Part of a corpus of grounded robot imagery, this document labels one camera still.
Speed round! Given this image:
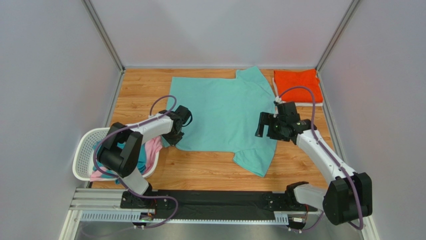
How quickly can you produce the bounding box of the aluminium frame post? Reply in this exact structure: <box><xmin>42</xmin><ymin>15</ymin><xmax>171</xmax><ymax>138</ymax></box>
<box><xmin>316</xmin><ymin>0</ymin><xmax>363</xmax><ymax>73</ymax></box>
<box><xmin>81</xmin><ymin>0</ymin><xmax>126</xmax><ymax>73</ymax></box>

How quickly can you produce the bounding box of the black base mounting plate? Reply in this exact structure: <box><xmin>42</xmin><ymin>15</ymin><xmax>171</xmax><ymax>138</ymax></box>
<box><xmin>120</xmin><ymin>190</ymin><xmax>317</xmax><ymax>221</ymax></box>

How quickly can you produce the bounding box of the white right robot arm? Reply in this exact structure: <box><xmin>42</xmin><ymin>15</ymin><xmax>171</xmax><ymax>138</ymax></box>
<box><xmin>255</xmin><ymin>102</ymin><xmax>373</xmax><ymax>229</ymax></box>

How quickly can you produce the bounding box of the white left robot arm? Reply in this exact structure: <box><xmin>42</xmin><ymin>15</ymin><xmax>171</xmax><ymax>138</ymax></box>
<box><xmin>93</xmin><ymin>105</ymin><xmax>193</xmax><ymax>208</ymax></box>

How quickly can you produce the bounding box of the dark teal t-shirt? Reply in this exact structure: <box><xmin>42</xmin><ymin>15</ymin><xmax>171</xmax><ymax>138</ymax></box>
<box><xmin>89</xmin><ymin>144</ymin><xmax>147</xmax><ymax>182</ymax></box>

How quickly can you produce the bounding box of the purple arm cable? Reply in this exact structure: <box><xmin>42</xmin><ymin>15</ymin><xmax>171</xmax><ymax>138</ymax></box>
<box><xmin>92</xmin><ymin>95</ymin><xmax>179</xmax><ymax>231</ymax></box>
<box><xmin>277</xmin><ymin>85</ymin><xmax>364</xmax><ymax>233</ymax></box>

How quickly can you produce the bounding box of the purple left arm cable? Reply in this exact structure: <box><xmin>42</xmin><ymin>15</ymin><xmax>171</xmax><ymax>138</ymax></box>
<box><xmin>92</xmin><ymin>95</ymin><xmax>179</xmax><ymax>231</ymax></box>

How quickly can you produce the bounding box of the white perforated laundry basket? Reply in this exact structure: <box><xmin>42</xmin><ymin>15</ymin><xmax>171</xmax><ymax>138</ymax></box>
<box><xmin>71</xmin><ymin>127</ymin><xmax>161</xmax><ymax>182</ymax></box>

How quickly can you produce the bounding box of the folded orange t-shirt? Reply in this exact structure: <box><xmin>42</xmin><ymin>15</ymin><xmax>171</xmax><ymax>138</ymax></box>
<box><xmin>273</xmin><ymin>69</ymin><xmax>324</xmax><ymax>105</ymax></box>

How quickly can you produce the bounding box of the pink t-shirt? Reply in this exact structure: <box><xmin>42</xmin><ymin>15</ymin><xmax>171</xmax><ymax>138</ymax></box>
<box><xmin>89</xmin><ymin>135</ymin><xmax>164</xmax><ymax>182</ymax></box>

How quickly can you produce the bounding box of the aluminium frame post left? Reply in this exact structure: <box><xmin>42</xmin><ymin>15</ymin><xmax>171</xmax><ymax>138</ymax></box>
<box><xmin>81</xmin><ymin>0</ymin><xmax>126</xmax><ymax>73</ymax></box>

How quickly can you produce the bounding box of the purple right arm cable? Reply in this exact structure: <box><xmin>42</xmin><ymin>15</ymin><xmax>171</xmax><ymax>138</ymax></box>
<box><xmin>277</xmin><ymin>85</ymin><xmax>364</xmax><ymax>233</ymax></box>

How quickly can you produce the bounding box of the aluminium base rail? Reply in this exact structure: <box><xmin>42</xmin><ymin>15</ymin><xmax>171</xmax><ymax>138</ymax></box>
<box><xmin>59</xmin><ymin>180</ymin><xmax>374</xmax><ymax>240</ymax></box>

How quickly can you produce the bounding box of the aluminium frame post right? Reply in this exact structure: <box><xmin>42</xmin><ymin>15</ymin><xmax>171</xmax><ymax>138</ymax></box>
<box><xmin>316</xmin><ymin>0</ymin><xmax>363</xmax><ymax>73</ymax></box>

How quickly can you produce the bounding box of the light teal t-shirt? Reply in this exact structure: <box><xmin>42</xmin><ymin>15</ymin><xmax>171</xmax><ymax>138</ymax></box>
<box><xmin>169</xmin><ymin>66</ymin><xmax>277</xmax><ymax>177</ymax></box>

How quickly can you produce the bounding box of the folded white t-shirt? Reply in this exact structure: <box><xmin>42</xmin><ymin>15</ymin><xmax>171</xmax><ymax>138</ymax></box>
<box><xmin>272</xmin><ymin>77</ymin><xmax>324</xmax><ymax>107</ymax></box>

